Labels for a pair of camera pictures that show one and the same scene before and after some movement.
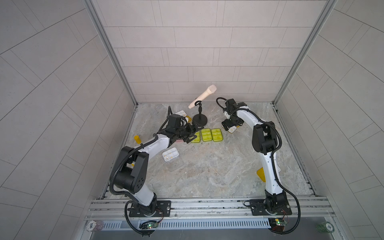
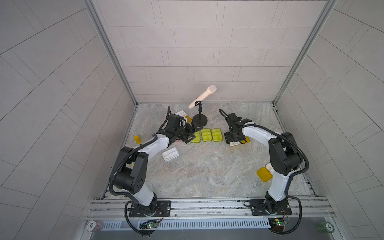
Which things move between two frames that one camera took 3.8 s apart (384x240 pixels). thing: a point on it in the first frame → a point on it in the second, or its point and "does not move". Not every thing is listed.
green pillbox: x=206 y=134 does not move
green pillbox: x=217 y=134 does not move
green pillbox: x=197 y=140 does not move
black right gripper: x=229 y=125 → x=228 y=138
